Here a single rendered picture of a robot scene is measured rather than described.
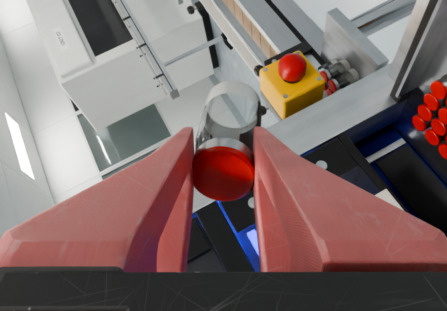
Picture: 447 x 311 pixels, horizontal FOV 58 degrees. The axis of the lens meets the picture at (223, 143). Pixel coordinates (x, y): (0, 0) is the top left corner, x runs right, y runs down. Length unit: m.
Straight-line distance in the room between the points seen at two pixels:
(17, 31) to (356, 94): 8.20
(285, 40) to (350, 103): 0.26
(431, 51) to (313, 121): 0.17
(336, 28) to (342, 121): 0.18
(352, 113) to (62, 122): 6.39
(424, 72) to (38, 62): 7.51
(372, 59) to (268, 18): 0.28
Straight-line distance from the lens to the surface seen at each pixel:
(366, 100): 0.60
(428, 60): 0.54
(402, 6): 0.95
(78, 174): 6.24
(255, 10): 0.86
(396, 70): 0.61
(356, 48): 0.67
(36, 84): 7.54
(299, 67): 0.58
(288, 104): 0.59
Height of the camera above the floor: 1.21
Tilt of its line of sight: 7 degrees down
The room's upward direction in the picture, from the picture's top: 117 degrees counter-clockwise
